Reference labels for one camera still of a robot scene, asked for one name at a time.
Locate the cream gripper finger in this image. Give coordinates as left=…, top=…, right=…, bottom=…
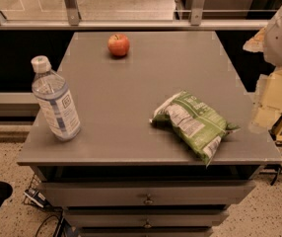
left=243, top=28, right=266, bottom=52
left=248, top=68, right=282, bottom=133

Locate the grey drawer cabinet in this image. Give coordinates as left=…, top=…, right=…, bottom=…
left=18, top=32, right=282, bottom=237

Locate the red apple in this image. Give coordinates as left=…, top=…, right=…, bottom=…
left=107, top=34, right=130, bottom=57

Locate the black floor cable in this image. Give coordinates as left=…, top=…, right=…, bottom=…
left=34, top=207, right=66, bottom=237

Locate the power strip on floor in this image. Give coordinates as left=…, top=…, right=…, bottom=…
left=24, top=188, right=46, bottom=208

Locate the clear plastic water bottle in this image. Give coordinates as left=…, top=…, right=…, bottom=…
left=31, top=55, right=81, bottom=141

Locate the metal window railing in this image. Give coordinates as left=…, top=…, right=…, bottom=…
left=0, top=0, right=282, bottom=31

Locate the top drawer brass knob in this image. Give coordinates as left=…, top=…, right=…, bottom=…
left=144, top=195, right=153, bottom=205

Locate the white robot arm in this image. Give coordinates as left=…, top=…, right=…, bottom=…
left=243, top=6, right=282, bottom=133

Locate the drawer brass knob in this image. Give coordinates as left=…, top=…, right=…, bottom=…
left=144, top=195, right=153, bottom=205
left=143, top=220, right=152, bottom=229

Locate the green chip bag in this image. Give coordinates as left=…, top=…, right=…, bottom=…
left=150, top=91, right=241, bottom=166

